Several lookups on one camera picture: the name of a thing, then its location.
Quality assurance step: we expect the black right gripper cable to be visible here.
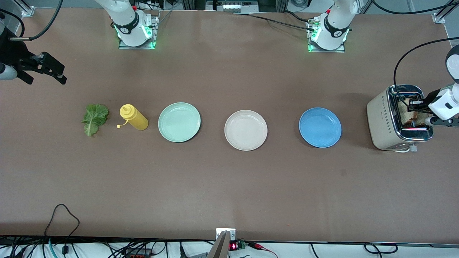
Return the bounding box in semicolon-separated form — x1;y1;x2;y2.
0;9;25;37

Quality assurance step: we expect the beige plate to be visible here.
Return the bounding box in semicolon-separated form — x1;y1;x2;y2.
224;110;268;151

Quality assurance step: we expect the aluminium frame profile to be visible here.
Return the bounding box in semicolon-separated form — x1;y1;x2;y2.
13;0;35;17
432;0;459;24

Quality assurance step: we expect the thin black looped cable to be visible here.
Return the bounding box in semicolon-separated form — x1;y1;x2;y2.
44;204;80;255

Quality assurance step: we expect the black coiled cable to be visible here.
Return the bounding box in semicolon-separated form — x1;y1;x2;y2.
364;243;398;254

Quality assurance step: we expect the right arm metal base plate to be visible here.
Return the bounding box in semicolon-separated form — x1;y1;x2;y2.
118;11;160;50

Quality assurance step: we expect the blue plate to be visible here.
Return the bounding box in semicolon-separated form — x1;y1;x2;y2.
299;107;342;148

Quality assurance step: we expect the green lettuce leaf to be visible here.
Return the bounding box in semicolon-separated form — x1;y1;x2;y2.
81;104;109;137

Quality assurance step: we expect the black cable on table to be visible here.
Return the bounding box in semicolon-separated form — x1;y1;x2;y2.
233;11;316;32

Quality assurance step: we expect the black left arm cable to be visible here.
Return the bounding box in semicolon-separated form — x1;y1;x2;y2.
371;0;459;106

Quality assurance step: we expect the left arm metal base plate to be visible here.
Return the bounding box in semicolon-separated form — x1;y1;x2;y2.
308;18;346;53

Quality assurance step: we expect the pale green plate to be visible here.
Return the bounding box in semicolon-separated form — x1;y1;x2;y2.
158;102;201;143

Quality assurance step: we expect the cream and chrome toaster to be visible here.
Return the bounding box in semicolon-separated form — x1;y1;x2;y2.
366;85;434;153

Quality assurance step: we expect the grey aluminium camera post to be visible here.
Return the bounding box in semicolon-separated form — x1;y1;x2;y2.
207;231;230;258

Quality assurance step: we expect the control box with lights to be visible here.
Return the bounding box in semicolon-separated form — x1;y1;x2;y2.
205;0;259;13

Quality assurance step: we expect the red clip lead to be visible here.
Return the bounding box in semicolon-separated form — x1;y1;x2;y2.
247;242;279;258

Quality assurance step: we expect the yellow squeeze bottle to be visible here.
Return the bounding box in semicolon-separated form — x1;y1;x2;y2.
117;104;148;131

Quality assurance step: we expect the white metal bracket plate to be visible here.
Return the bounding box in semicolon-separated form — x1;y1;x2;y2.
216;228;236;241

